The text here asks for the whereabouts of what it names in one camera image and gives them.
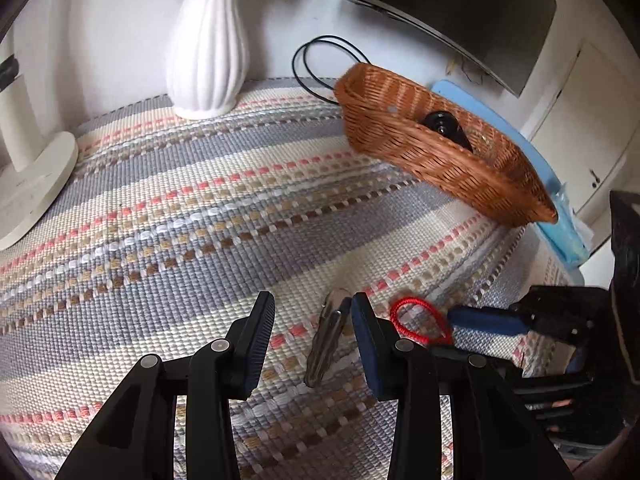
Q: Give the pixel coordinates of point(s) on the white cabinet door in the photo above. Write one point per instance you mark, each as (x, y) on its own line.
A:
(590, 125)

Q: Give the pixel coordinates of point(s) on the black wristwatch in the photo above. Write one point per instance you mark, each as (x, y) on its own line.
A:
(445, 127)

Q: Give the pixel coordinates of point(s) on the white ribbed vase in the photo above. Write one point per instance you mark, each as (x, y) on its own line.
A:
(207, 45)

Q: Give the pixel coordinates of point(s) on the black flat screen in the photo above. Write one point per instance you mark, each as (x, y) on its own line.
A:
(450, 5)

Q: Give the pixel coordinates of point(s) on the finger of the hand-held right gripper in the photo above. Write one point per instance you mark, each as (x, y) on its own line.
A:
(507, 371)
(485, 321)

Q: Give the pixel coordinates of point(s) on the striped woven table mat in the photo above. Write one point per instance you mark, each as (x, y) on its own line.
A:
(175, 220)

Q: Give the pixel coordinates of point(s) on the white desk lamp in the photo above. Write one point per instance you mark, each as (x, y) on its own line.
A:
(30, 175)

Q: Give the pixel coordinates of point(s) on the person's right hand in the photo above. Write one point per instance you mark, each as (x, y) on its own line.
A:
(595, 466)

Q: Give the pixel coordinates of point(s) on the blue face mask pack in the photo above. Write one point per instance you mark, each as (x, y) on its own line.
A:
(567, 230)

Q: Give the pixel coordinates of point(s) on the light blue board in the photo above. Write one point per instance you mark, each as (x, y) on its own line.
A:
(537, 160)

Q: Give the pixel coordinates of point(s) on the brown wicker basket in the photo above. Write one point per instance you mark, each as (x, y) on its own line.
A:
(430, 160)

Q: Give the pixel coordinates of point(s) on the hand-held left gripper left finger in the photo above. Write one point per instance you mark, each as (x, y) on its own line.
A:
(260, 340)

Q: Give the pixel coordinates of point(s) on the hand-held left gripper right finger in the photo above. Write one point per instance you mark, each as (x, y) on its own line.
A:
(367, 355)

